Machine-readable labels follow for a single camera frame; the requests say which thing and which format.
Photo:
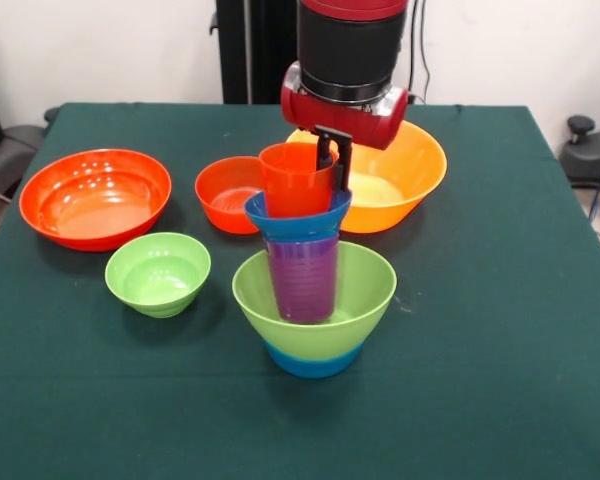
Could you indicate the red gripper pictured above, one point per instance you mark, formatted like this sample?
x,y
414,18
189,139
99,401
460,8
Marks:
x,y
340,120

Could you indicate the red plastic cup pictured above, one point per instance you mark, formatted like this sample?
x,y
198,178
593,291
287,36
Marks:
x,y
290,185

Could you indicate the dark blue plastic bowl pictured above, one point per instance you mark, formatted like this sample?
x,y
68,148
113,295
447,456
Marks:
x,y
300,225

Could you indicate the large orange plastic bowl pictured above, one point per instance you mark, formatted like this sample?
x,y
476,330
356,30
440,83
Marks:
x,y
410,170

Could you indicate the purple plastic cup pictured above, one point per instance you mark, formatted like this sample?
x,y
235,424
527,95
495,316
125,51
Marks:
x,y
305,280

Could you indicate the large green plastic bowl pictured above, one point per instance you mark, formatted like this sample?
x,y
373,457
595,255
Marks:
x,y
365,300

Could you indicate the light blue plastic bowl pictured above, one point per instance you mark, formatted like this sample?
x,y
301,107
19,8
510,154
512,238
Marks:
x,y
312,365

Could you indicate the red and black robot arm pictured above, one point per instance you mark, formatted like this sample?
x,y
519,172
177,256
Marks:
x,y
350,45

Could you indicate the small red plastic bowl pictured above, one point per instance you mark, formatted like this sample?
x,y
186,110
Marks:
x,y
220,195

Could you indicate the small green plastic bowl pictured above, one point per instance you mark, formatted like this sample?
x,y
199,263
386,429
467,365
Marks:
x,y
157,277

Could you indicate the large red plastic bowl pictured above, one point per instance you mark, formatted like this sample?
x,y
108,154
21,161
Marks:
x,y
95,205

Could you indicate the black chair base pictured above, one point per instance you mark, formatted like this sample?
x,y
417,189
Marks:
x,y
587,155

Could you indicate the dark green table cloth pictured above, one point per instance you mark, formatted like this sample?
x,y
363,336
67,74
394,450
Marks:
x,y
180,425

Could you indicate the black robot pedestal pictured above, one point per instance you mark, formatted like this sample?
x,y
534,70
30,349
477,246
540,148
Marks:
x,y
260,50

